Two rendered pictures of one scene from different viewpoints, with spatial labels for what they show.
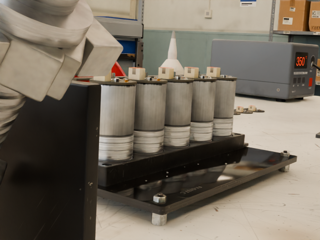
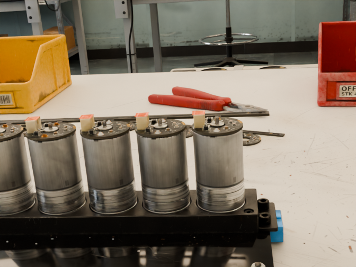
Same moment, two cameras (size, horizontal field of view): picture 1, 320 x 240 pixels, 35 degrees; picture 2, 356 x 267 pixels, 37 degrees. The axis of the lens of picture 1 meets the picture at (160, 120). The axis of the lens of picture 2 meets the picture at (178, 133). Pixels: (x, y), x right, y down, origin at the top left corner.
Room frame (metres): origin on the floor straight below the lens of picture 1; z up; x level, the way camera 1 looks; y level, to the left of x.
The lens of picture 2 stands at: (0.22, -0.25, 0.89)
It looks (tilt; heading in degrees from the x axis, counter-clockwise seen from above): 19 degrees down; 61
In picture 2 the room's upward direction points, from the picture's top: 4 degrees counter-clockwise
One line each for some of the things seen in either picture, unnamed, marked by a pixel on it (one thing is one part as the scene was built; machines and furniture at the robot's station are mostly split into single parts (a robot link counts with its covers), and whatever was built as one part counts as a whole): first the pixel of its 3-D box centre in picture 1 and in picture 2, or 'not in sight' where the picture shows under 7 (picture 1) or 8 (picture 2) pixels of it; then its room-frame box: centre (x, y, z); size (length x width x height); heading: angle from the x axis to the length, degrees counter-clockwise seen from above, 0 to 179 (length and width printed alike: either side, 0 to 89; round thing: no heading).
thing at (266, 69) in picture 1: (263, 69); not in sight; (0.89, -0.18, 0.80); 0.15 x 0.12 x 0.10; 53
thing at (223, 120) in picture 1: (216, 111); (219, 171); (0.36, -0.04, 0.79); 0.02 x 0.02 x 0.05
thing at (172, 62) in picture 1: (171, 68); not in sight; (0.68, -0.01, 0.80); 0.03 x 0.03 x 0.10
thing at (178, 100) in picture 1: (171, 117); (110, 173); (0.31, -0.01, 0.79); 0.02 x 0.02 x 0.05
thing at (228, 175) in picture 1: (192, 172); (109, 246); (0.30, -0.02, 0.76); 0.16 x 0.07 x 0.01; 144
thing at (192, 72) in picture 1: (192, 72); (144, 121); (0.33, -0.02, 0.82); 0.01 x 0.01 x 0.01; 54
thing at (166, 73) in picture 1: (166, 73); (89, 122); (0.31, 0.00, 0.82); 0.01 x 0.01 x 0.01; 54
